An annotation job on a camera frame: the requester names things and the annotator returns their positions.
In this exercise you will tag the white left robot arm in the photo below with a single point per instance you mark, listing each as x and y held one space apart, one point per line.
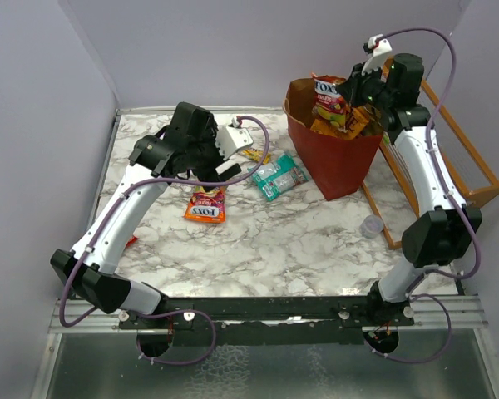
191 142

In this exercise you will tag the small red snack packet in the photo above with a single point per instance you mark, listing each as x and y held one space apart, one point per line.
131 241

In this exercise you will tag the red brown paper bag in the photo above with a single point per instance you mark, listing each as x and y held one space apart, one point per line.
338 167

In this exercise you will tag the orange Fox's fruits candy bag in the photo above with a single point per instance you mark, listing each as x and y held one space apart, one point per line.
326 93

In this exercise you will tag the small purple lidded cup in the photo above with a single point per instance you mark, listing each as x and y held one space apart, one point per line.
371 226

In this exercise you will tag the gold kettle chips bag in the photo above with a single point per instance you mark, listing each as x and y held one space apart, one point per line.
374 126

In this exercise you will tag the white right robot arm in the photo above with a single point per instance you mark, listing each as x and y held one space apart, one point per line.
446 225

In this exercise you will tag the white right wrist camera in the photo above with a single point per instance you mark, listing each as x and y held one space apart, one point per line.
378 49

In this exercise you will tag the yellow Kettle honey dijon bag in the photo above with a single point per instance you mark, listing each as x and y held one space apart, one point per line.
345 126

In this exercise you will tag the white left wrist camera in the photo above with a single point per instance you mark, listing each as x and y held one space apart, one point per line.
232 138

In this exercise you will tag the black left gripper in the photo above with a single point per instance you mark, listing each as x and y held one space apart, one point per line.
212 173

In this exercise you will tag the orange wooden rack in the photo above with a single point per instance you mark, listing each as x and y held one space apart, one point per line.
388 186

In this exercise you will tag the yellow M&M's packet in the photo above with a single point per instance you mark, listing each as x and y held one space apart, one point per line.
256 155

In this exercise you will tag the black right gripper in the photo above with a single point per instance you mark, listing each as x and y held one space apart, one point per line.
353 85

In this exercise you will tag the teal Fox's mint candy bag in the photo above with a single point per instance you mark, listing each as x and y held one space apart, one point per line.
278 176

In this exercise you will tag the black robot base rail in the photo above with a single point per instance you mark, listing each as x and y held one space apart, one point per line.
265 321

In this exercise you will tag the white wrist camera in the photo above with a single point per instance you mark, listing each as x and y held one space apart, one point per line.
232 138
378 49

